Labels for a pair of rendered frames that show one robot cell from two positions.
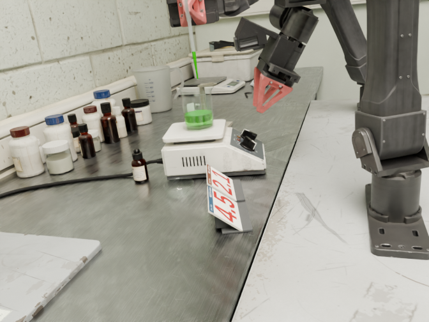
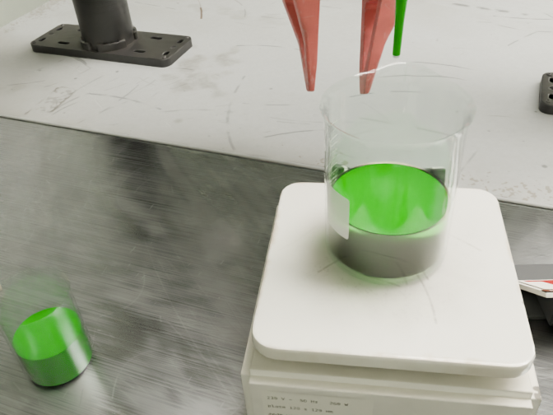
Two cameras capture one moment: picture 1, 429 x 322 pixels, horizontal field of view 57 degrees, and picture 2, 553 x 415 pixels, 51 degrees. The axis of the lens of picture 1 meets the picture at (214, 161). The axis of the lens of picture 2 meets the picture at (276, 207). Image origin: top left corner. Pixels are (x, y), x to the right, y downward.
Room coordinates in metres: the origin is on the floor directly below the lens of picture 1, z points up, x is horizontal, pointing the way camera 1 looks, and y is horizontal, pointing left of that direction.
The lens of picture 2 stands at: (0.82, 0.24, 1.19)
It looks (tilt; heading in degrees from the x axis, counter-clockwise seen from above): 39 degrees down; 274
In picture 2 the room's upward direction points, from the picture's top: 4 degrees counter-clockwise
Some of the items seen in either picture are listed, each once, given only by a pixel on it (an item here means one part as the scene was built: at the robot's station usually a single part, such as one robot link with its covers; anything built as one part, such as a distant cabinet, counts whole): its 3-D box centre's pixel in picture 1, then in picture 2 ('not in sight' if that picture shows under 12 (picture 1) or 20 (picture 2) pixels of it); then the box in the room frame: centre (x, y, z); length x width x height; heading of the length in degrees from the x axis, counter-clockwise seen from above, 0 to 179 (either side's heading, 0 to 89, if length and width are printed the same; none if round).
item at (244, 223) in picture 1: (228, 207); not in sight; (0.55, -0.01, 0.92); 0.09 x 0.06 x 0.04; 0
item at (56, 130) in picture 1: (59, 138); not in sight; (0.94, 0.37, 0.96); 0.06 x 0.06 x 0.11
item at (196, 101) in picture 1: (199, 109); (390, 179); (0.79, 0.02, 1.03); 0.07 x 0.06 x 0.08; 73
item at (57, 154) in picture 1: (58, 157); not in sight; (0.87, 0.35, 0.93); 0.06 x 0.06 x 0.07
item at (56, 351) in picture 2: not in sight; (45, 329); (0.98, 0.02, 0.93); 0.04 x 0.04 x 0.06
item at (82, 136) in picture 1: (85, 140); not in sight; (0.95, 0.31, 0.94); 0.03 x 0.03 x 0.08
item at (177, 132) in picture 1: (195, 130); (387, 262); (0.79, 0.03, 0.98); 0.12 x 0.12 x 0.01; 83
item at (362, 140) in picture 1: (391, 147); not in sight; (0.51, -0.24, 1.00); 0.09 x 0.06 x 0.06; 101
